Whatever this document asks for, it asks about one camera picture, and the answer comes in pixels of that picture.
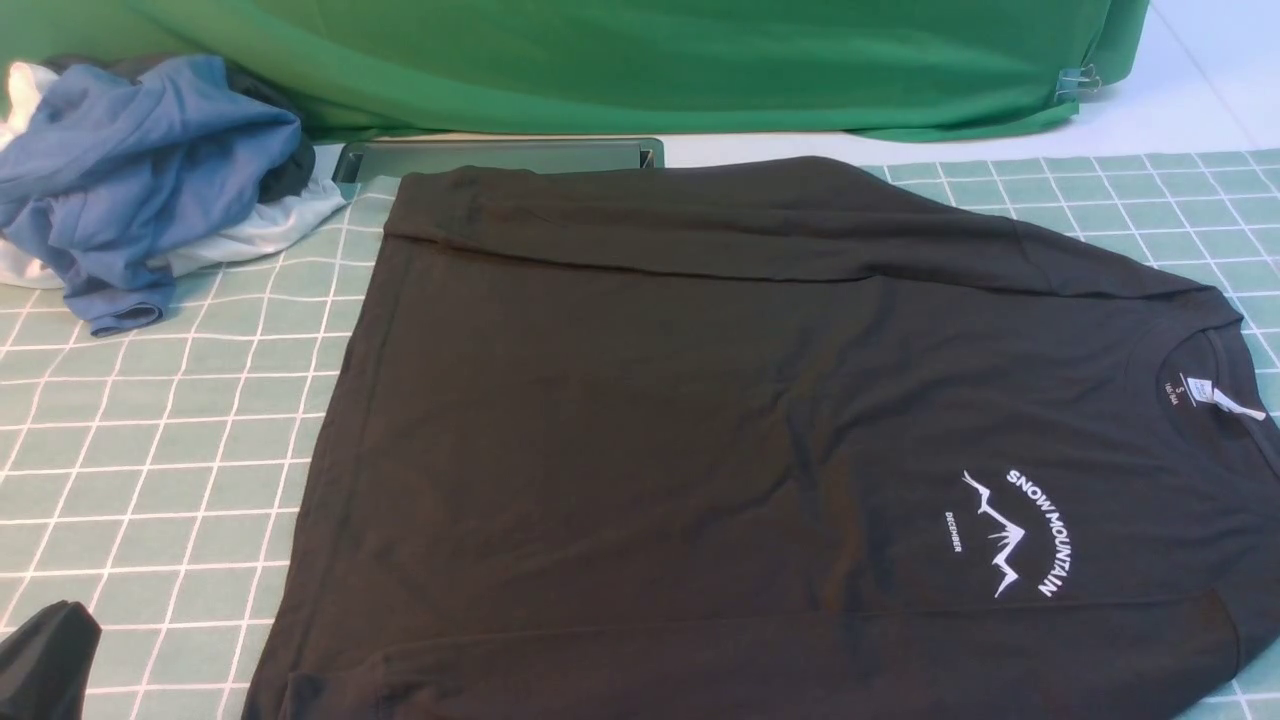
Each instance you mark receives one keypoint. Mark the blue crumpled shirt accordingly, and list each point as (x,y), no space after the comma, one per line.
(111,175)

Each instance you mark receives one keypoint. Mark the dark gray long-sleeved shirt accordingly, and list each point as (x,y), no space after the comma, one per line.
(772,441)

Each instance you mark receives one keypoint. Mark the green backdrop cloth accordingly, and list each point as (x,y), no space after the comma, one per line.
(900,71)

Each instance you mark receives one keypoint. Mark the metal binder clip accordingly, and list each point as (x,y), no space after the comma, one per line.
(1075,83)

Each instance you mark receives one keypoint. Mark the green checkered table cloth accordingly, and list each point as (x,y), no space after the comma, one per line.
(155,476)

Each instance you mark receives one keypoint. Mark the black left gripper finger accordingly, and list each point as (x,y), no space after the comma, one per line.
(46,663)

